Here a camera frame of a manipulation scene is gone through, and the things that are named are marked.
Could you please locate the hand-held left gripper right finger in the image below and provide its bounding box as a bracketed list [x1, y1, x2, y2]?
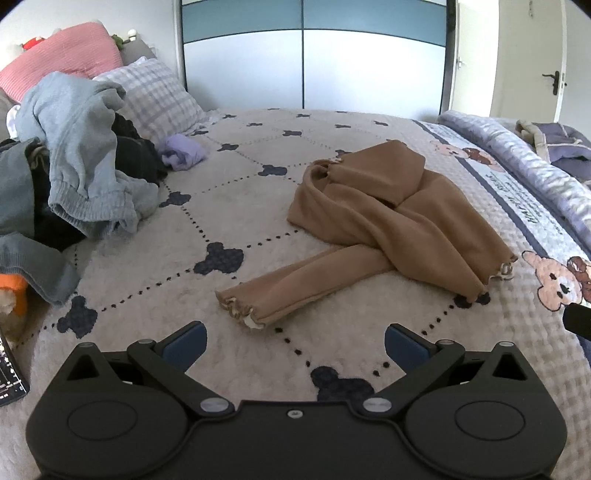
[356, 322, 528, 420]

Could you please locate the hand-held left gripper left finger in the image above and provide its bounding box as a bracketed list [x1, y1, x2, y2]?
[65, 320, 236, 420]

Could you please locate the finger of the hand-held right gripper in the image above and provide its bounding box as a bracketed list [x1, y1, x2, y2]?
[562, 302, 591, 344]

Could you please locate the brown ribbed ruffle-hem top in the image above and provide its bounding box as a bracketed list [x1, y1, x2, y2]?
[215, 140, 518, 332]

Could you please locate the purple floral quilt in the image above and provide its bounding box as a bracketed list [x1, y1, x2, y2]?
[436, 110, 591, 252]

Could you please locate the purple padded jacket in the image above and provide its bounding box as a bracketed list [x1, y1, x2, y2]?
[516, 119, 591, 181]

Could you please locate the black flat device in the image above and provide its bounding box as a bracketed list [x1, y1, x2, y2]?
[0, 328, 31, 408]

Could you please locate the small purple cloth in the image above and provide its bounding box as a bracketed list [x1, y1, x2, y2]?
[158, 134, 208, 171]

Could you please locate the black garment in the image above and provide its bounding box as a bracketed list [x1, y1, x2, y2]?
[32, 113, 169, 252]

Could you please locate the dark grey garment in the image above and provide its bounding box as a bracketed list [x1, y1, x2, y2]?
[0, 138, 81, 305]

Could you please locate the light blue-grey sweatshirt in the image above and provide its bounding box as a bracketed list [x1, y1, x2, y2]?
[14, 71, 160, 238]

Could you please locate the plaid pillow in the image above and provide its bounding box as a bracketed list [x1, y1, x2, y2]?
[92, 58, 208, 147]

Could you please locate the white cloth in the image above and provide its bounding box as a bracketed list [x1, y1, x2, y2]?
[6, 104, 24, 139]

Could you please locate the white and teal wardrobe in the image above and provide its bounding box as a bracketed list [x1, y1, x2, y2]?
[174, 0, 462, 121]

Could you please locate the grey padded headboard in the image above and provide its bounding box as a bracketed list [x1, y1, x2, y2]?
[121, 39, 158, 66]

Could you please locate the pink pillow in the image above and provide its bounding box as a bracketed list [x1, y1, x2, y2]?
[0, 25, 124, 103]

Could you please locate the cream door black handle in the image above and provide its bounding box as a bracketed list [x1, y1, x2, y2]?
[489, 0, 568, 125]

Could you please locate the cream door silver handle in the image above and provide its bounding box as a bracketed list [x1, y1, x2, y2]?
[455, 0, 492, 118]

